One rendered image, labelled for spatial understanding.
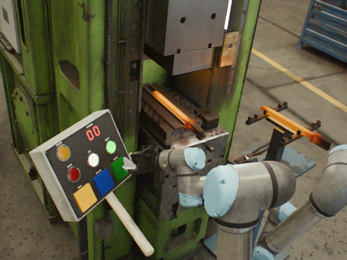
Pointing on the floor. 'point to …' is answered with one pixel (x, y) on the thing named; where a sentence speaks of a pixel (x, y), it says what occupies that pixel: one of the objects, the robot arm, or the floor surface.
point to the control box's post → (82, 235)
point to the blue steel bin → (326, 28)
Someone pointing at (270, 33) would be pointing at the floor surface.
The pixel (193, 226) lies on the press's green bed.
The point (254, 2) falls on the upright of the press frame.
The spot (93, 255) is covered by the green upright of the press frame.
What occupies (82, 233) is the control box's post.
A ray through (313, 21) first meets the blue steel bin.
